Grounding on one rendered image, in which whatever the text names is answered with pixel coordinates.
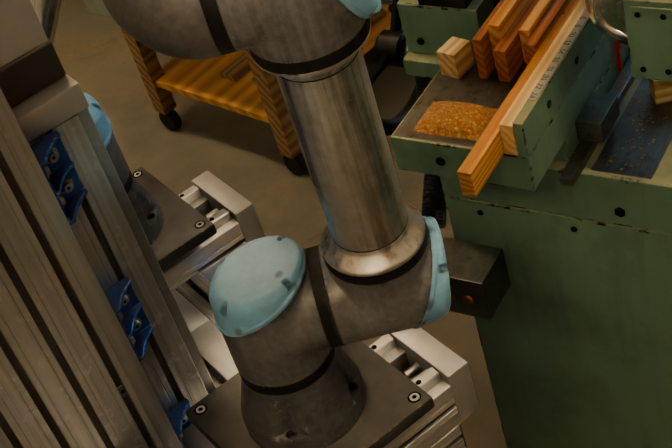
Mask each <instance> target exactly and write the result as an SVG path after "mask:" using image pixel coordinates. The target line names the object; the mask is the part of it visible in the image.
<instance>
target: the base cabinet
mask: <svg viewBox="0 0 672 448"><path fill-rule="evenodd" d="M445 202H446V206H447V210H448V214H449V218H450V222H451V226H452V230H453V234H454V238H455V240H459V241H464V242H470V243H475V244H480V245H485V246H491V247H496V248H501V249H503V252H504V257H505V262H506V266H507V271H508V275H509V280H510V287H509V289H508V290H507V292H506V294H505V296H504V297H503V299H502V301H501V303H500V304H499V306H498V308H497V309H496V311H495V313H494V315H493V316H492V318H491V320H487V319H483V318H478V317H474V318H475V322H476V326H477V330H478V334H479V338H480V342H481V346H482V350H483V354H484V358H485V362H486V366H487V370H488V374H489V378H490V382H491V386H492V390H493V394H494V398H495V402H496V406H497V410H498V414H499V418H500V422H501V426H502V430H503V434H504V438H505V442H506V446H507V448H672V234H668V233H662V232H656V231H651V230H645V229H639V228H633V227H627V226H622V225H616V224H610V223H604V222H598V221H593V220H587V219H581V218H575V217H569V216H564V215H558V214H552V213H546V212H540V211H535V210H529V209H523V208H517V207H511V206H506V205H500V204H494V203H488V202H482V201H476V200H471V199H465V198H459V197H453V196H447V195H445Z"/></svg>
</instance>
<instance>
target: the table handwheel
mask: <svg viewBox="0 0 672 448"><path fill-rule="evenodd" d="M398 1H399V0H392V10H391V23H390V30H387V29H385V30H383V31H382V32H381V33H380V34H379V35H378V36H377V38H376V41H375V45H374V54H375V57H376V59H377V61H378V62H377V63H376V64H375V66H374V67H373V68H372V70H371V71H370V72H369V78H370V81H371V85H372V84H373V83H374V82H375V80H376V79H377V78H378V77H379V75H380V74H381V73H382V72H383V71H384V70H385V68H386V67H387V66H391V67H399V68H404V65H403V59H404V57H405V56H406V55H407V53H408V52H409V51H408V49H407V45H406V41H405V37H404V33H403V31H401V21H400V17H399V13H398V9H397V2H398ZM416 90H417V89H416V84H415V87H414V89H413V92H412V94H411V96H410V98H409V100H408V101H407V103H406V104H405V106H404V107H403V108H402V110H401V111H400V112H399V113H398V114H396V115H395V116H394V117H392V118H389V119H383V118H381V121H382V124H383V128H384V131H385V135H386V136H389V135H392V134H393V132H394V131H395V130H396V128H397V127H398V125H399V124H400V123H401V121H402V120H403V119H404V117H405V116H406V114H407V113H408V112H409V110H410V109H411V108H412V106H413V105H414V104H415V102H416V101H417V91H416Z"/></svg>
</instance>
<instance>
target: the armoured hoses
mask: <svg viewBox="0 0 672 448"><path fill-rule="evenodd" d="M432 79H433V78H429V77H420V76H415V82H416V89H417V90H416V91H417V99H418V98H419V97H420V95H421V94H422V93H423V91H424V90H425V89H426V87H427V86H428V84H429V83H430V82H431V80H432ZM424 174H425V175H424V186H423V188H424V189H423V197H422V198H423V200H422V202H423V203H422V211H421V213H422V215H423V216H425V217H433V218H435V219H436V221H437V222H438V225H439V228H440V229H441V228H445V227H446V217H447V214H446V210H447V206H446V202H445V194H444V192H443V188H442V184H441V180H440V176H438V175H432V174H426V173H424Z"/></svg>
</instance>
